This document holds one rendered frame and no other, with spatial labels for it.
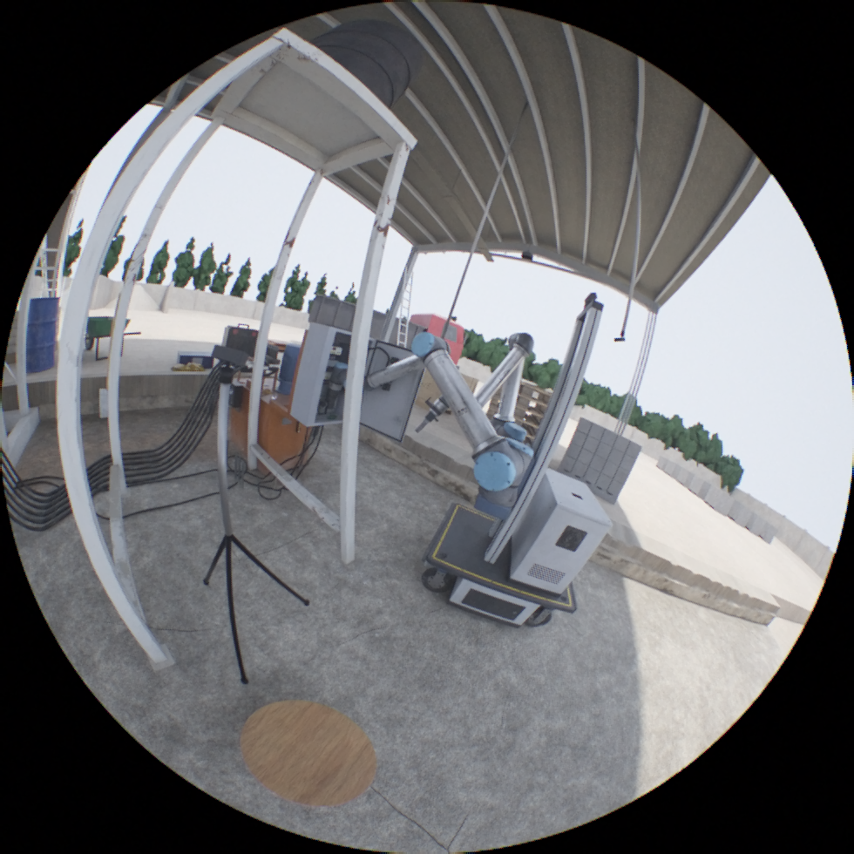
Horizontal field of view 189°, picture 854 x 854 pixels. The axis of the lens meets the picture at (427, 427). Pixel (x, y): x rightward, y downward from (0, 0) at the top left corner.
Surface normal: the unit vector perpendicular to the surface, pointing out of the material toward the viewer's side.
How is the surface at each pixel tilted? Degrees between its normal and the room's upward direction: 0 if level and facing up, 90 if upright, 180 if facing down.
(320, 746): 0
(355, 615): 0
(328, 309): 90
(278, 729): 0
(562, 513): 90
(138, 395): 90
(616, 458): 90
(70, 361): 81
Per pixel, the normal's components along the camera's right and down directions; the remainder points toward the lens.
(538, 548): -0.30, 0.15
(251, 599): 0.31, -0.92
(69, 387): 0.86, 0.24
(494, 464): -0.53, 0.11
